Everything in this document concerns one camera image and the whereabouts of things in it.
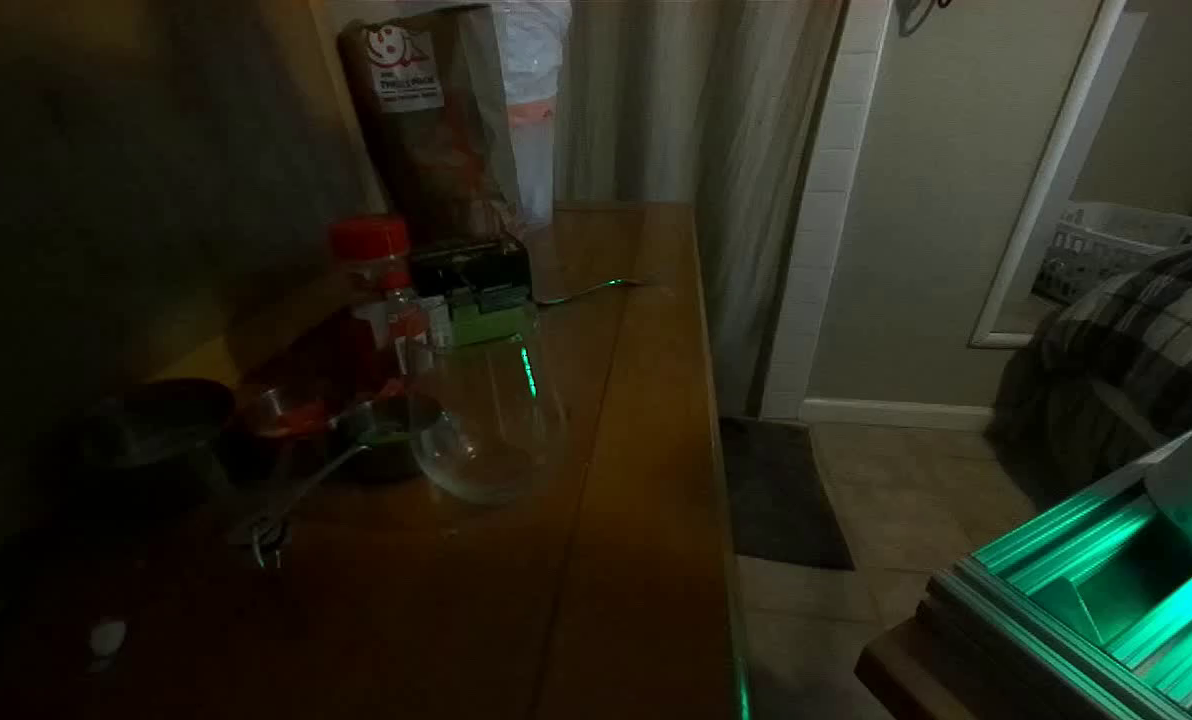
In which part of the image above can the wooden dresser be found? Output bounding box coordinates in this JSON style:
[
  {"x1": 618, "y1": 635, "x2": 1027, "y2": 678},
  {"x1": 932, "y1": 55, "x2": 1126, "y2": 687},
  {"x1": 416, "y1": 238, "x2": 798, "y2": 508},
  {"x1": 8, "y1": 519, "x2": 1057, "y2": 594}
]
[{"x1": 0, "y1": 197, "x2": 747, "y2": 720}]

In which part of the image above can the clear stemless glass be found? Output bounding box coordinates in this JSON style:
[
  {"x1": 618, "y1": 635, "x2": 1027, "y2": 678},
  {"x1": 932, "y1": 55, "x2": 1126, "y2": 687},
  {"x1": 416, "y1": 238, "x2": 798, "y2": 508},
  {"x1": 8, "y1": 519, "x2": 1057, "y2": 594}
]
[{"x1": 405, "y1": 296, "x2": 574, "y2": 508}]

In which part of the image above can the dark green box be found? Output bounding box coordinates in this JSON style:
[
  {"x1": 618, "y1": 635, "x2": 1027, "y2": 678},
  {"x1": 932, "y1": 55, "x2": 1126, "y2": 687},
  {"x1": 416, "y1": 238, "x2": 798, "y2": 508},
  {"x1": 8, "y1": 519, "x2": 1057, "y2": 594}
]
[{"x1": 407, "y1": 238, "x2": 538, "y2": 353}]

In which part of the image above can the white trash bin with liner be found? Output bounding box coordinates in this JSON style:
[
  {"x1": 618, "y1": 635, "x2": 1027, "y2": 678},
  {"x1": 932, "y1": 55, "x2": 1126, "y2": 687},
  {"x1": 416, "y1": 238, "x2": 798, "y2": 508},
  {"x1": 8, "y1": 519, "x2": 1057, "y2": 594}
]
[{"x1": 488, "y1": 0, "x2": 578, "y2": 225}]

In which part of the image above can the small metal measuring cup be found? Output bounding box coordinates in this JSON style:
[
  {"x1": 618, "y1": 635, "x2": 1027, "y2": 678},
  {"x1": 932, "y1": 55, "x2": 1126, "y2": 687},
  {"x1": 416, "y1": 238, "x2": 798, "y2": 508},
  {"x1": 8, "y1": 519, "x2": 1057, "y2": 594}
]
[{"x1": 239, "y1": 396, "x2": 427, "y2": 574}]

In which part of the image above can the red capped spice bottle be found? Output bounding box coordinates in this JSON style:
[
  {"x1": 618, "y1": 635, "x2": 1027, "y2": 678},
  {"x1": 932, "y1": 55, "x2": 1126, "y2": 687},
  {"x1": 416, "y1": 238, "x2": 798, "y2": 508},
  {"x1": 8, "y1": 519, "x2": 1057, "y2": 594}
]
[{"x1": 327, "y1": 213, "x2": 453, "y2": 406}]

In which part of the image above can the brown paper bag with label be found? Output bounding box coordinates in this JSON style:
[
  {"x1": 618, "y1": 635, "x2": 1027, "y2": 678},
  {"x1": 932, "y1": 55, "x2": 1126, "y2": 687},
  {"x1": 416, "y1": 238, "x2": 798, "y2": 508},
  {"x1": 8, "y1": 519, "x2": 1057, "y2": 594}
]
[{"x1": 335, "y1": 0, "x2": 532, "y2": 252}]

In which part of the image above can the white framed mirror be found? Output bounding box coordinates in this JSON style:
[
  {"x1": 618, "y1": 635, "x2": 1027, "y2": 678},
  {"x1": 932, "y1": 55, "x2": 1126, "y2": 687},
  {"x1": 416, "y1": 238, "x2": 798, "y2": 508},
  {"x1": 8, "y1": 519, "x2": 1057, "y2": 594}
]
[{"x1": 970, "y1": 0, "x2": 1150, "y2": 353}]

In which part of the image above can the large metal measuring cup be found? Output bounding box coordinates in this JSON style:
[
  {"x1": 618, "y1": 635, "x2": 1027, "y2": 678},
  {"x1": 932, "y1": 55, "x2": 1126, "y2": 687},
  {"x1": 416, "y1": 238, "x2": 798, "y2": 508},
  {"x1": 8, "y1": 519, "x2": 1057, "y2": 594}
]
[{"x1": 71, "y1": 376, "x2": 290, "y2": 574}]

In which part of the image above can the wooden back panel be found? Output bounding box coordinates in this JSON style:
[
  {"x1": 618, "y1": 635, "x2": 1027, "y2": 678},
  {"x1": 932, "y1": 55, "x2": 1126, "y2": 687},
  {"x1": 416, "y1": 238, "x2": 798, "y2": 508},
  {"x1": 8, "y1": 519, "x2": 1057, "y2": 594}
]
[{"x1": 0, "y1": 0, "x2": 373, "y2": 535}]

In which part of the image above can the white laundry basket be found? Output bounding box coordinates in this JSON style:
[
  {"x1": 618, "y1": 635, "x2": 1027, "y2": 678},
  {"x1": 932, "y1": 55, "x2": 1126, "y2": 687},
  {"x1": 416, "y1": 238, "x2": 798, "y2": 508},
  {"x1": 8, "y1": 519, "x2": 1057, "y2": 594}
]
[{"x1": 1027, "y1": 197, "x2": 1192, "y2": 313}]

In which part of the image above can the plaid blanket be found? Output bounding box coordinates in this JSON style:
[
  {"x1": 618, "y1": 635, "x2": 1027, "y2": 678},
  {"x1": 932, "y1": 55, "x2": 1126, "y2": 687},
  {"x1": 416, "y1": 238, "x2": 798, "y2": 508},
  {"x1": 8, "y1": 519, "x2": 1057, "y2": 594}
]
[{"x1": 990, "y1": 238, "x2": 1192, "y2": 503}]

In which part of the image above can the small white pill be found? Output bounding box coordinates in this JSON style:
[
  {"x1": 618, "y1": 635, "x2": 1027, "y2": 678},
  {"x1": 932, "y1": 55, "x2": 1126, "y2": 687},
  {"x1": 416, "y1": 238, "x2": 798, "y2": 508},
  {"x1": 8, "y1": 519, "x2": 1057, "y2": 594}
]
[{"x1": 86, "y1": 618, "x2": 133, "y2": 667}]

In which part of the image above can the small measuring cup red handle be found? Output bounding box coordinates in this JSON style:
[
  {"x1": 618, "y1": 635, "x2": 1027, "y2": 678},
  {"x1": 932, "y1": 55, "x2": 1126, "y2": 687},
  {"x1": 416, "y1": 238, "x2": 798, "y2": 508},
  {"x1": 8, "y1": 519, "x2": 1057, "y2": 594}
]
[{"x1": 234, "y1": 382, "x2": 331, "y2": 465}]

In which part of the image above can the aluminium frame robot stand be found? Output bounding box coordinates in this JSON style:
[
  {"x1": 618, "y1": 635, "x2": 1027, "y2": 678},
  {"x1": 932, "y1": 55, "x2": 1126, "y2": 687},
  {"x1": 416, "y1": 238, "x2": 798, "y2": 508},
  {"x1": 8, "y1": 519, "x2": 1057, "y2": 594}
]
[{"x1": 852, "y1": 465, "x2": 1192, "y2": 720}]

